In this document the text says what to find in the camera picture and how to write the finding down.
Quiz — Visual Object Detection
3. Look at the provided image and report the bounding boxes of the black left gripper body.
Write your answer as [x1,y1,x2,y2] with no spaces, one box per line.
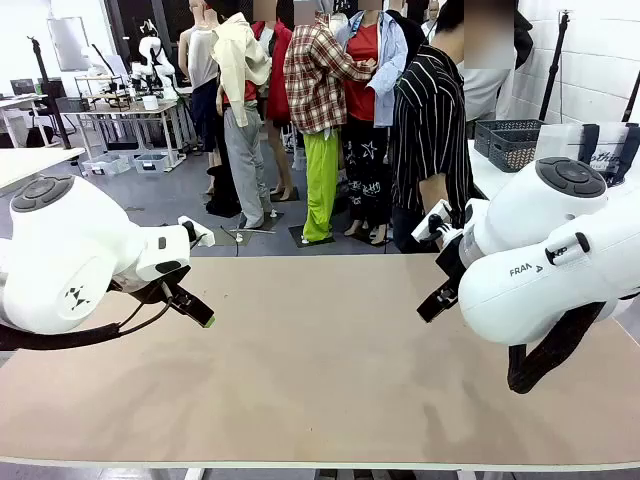
[119,265,192,304]

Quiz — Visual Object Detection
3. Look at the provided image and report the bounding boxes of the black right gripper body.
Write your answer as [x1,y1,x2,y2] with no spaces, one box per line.
[435,233,472,290]

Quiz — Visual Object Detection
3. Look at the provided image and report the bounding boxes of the person's right forearm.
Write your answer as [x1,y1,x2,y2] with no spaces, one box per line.
[418,172,452,222]

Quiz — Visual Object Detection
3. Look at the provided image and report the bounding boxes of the white side table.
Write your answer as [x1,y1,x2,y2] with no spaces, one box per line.
[0,146,87,197]
[466,138,531,201]

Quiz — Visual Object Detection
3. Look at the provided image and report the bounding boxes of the black cloth heap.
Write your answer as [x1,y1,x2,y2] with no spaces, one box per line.
[204,164,242,219]

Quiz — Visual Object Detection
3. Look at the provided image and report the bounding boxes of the grey plastic floor bin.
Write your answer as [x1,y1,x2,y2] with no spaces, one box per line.
[133,152,177,175]
[81,153,132,177]

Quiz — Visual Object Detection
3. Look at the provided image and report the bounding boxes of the person in striped shirt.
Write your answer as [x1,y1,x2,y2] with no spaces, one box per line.
[389,0,519,255]

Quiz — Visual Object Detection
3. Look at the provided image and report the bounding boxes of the mannequin in cream jacket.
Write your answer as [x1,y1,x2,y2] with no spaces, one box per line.
[209,12,275,231]

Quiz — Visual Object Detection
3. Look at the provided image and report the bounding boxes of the person in white shirt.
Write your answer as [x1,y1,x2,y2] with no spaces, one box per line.
[462,67,514,124]

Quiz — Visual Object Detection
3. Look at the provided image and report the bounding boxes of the background work desk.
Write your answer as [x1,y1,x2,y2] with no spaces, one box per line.
[58,99,197,169]

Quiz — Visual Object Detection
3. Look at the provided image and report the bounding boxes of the mannequin in red top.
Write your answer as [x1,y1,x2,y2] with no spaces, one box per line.
[333,7,410,240]

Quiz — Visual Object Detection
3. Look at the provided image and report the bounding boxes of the black tripod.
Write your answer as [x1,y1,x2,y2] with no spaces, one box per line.
[537,9,575,124]
[27,34,75,150]

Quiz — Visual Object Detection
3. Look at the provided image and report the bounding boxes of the mannequin in plaid shirt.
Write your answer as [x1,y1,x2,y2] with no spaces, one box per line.
[283,9,375,245]

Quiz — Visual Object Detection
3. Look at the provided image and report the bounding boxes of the mannequin in black jacket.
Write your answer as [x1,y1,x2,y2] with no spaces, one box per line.
[387,7,431,66]

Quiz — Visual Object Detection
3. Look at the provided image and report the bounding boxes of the mannequin in white tank top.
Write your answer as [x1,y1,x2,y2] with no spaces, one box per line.
[178,0,225,196]

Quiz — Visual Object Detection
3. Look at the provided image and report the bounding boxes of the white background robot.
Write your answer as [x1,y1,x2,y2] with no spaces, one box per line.
[130,19,180,101]

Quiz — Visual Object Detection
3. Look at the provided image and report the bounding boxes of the mannequin in red jacket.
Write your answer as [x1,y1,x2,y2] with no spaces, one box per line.
[251,7,301,201]

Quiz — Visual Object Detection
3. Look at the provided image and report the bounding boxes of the white board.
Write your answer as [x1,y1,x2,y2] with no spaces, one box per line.
[47,16,92,72]

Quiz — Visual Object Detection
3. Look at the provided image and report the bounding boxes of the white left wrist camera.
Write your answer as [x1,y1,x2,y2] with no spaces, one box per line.
[177,215,217,248]

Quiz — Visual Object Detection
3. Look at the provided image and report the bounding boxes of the black left arm cable sleeve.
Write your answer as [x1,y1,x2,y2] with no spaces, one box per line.
[0,279,175,352]

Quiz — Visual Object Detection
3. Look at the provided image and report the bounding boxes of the black arm cable sleeve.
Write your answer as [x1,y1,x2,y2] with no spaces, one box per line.
[506,299,607,395]
[0,279,175,352]

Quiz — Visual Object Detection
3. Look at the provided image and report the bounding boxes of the black right arm cable sleeve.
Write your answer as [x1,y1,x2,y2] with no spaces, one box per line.
[506,299,607,395]

